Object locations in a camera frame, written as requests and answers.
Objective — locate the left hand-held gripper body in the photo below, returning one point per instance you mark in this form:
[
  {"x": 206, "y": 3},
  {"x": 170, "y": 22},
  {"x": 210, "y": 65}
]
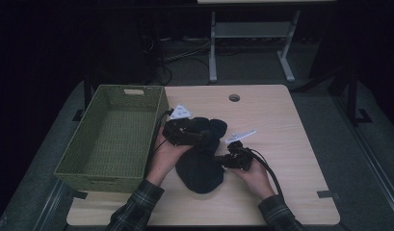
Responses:
[{"x": 180, "y": 130}]

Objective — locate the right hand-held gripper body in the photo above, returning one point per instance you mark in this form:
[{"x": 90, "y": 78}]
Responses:
[{"x": 238, "y": 159}]

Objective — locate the dark cloth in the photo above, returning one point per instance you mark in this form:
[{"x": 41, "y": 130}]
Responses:
[{"x": 199, "y": 173}]

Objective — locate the green woven basket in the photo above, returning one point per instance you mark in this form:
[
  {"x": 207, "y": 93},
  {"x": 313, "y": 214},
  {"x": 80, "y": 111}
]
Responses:
[{"x": 114, "y": 141}]

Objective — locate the person's right hand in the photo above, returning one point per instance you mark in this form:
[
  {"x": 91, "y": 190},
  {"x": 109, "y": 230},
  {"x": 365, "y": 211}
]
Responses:
[{"x": 257, "y": 181}]

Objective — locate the person's left hand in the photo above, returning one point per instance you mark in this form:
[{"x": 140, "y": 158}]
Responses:
[{"x": 164, "y": 160}]

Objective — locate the grey tape strip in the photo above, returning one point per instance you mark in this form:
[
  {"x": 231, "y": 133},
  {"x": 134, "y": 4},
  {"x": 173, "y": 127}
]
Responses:
[{"x": 328, "y": 194}]

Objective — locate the white metal stand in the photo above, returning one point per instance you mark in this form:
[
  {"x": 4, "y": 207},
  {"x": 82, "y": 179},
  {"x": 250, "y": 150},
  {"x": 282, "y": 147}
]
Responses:
[{"x": 252, "y": 29}]

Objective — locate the black tape strip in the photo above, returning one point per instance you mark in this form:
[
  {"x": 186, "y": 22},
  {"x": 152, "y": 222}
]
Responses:
[{"x": 78, "y": 194}]

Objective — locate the black metal stand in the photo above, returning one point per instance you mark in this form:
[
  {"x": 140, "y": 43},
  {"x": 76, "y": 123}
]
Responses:
[{"x": 353, "y": 96}]

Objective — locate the aluminium rail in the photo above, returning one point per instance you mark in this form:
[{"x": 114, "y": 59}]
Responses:
[
  {"x": 371, "y": 160},
  {"x": 51, "y": 205}
]

